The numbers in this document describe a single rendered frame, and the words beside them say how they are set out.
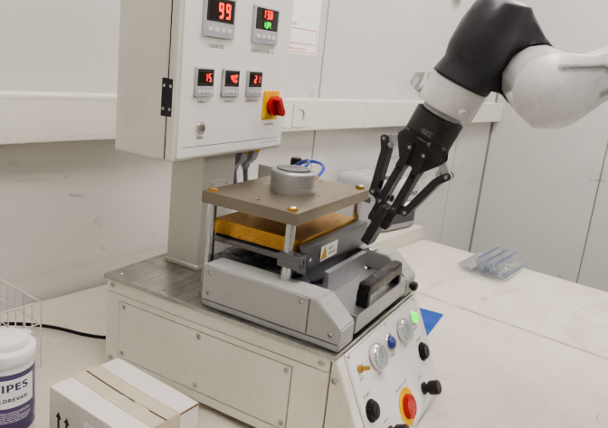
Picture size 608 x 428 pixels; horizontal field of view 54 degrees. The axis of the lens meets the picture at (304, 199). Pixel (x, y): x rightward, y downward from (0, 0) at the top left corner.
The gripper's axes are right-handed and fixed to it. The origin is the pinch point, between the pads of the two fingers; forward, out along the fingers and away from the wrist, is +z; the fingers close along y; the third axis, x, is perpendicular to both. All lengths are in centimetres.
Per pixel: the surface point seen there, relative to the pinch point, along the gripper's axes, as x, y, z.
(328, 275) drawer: -7.0, -0.9, 9.2
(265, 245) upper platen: -9.7, -11.8, 10.4
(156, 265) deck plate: -7.3, -30.8, 29.2
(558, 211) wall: 248, 21, 29
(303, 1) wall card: 78, -74, -17
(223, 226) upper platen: -9.7, -20.2, 12.4
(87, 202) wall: 7, -64, 39
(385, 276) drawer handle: -0.3, 5.6, 6.5
